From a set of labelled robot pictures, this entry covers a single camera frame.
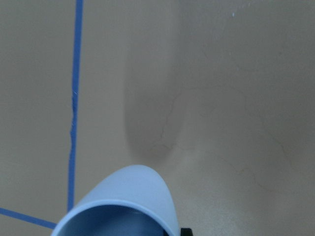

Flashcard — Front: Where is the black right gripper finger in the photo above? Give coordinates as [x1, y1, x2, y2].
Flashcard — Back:
[180, 228, 192, 236]

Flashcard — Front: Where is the light blue plastic cup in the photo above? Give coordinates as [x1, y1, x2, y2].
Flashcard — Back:
[52, 165, 181, 236]

